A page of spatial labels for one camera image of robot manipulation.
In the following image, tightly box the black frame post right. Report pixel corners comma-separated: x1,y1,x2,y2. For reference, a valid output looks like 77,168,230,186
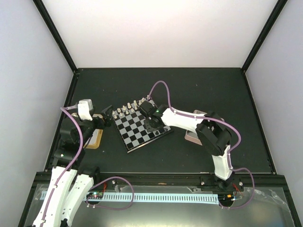
241,0,288,73

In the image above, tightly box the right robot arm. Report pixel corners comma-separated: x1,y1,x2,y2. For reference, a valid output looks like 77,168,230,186
138,102,233,191

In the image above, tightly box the small circuit board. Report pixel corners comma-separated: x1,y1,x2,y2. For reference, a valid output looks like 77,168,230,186
86,192,104,200

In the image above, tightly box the black frame post left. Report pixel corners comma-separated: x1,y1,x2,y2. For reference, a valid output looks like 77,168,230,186
33,0,77,73

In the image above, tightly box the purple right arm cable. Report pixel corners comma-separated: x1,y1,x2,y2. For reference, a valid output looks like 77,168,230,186
146,80,242,171

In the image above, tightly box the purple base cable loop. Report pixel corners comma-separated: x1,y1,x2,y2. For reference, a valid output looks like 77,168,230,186
84,176,135,210

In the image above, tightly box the black frame post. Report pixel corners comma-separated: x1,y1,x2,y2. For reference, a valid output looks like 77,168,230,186
33,0,77,73
241,0,288,73

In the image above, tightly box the light blue slotted cable duct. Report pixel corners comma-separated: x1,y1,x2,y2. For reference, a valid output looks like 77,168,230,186
41,191,219,205

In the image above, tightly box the black and white chessboard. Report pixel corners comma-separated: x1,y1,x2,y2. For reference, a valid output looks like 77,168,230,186
113,97,173,153

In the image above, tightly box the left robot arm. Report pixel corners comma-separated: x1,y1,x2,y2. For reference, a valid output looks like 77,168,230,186
32,99,113,227

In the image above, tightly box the white second left arm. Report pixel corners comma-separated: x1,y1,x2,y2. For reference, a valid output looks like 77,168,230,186
62,99,113,227

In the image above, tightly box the yellow metal tin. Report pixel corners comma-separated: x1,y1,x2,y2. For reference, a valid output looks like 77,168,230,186
84,129,103,149

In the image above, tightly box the pink metal tin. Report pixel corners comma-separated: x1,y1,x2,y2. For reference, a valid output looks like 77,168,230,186
185,110,206,146

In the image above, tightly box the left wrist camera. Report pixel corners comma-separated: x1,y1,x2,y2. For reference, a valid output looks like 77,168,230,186
78,99,93,121

